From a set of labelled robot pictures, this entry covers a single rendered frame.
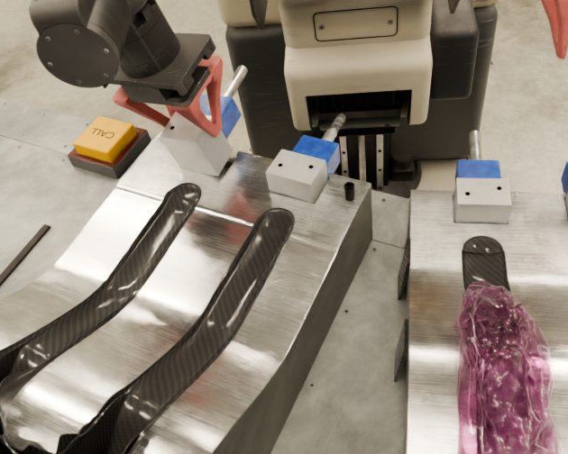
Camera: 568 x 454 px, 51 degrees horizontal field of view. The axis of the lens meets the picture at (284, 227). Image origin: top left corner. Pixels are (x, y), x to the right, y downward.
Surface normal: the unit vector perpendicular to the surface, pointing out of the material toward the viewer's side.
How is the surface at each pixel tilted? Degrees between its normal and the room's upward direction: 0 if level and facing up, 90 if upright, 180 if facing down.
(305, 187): 90
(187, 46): 11
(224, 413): 27
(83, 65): 95
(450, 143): 90
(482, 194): 0
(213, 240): 3
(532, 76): 1
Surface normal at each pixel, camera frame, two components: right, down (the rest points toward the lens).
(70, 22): -0.01, 0.82
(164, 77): -0.31, -0.55
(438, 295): -0.05, -0.91
